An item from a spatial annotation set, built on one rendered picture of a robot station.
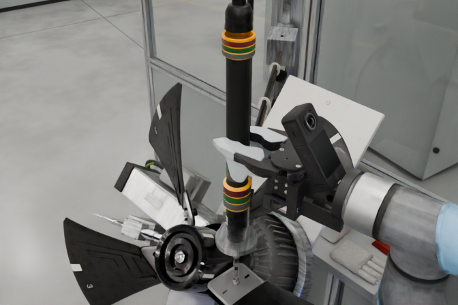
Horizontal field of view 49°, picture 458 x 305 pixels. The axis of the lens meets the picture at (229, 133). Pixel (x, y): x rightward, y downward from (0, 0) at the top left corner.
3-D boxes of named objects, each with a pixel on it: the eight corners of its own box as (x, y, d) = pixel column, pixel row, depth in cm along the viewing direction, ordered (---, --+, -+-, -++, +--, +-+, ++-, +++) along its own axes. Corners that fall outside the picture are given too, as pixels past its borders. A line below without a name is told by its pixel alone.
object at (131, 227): (127, 234, 120) (132, 218, 121) (145, 241, 117) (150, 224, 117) (120, 233, 119) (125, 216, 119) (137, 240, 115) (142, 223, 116)
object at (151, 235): (200, 257, 107) (95, 218, 128) (202, 247, 107) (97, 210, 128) (193, 257, 105) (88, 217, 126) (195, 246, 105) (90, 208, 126)
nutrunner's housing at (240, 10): (227, 242, 88) (226, -25, 63) (249, 245, 87) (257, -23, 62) (222, 258, 84) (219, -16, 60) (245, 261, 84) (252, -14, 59)
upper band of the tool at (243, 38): (225, 47, 68) (225, 26, 67) (257, 50, 68) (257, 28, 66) (219, 60, 65) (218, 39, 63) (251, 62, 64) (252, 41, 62)
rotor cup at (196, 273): (178, 271, 106) (134, 269, 95) (210, 211, 105) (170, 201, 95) (225, 314, 97) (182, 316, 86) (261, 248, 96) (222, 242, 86)
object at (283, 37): (270, 51, 138) (272, 21, 134) (296, 53, 137) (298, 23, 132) (265, 67, 130) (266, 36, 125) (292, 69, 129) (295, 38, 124)
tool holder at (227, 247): (222, 216, 90) (222, 172, 84) (262, 222, 88) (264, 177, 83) (210, 253, 82) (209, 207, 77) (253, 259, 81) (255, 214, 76)
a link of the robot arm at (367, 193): (377, 203, 59) (403, 169, 64) (341, 188, 61) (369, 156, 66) (367, 250, 63) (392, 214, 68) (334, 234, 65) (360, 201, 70)
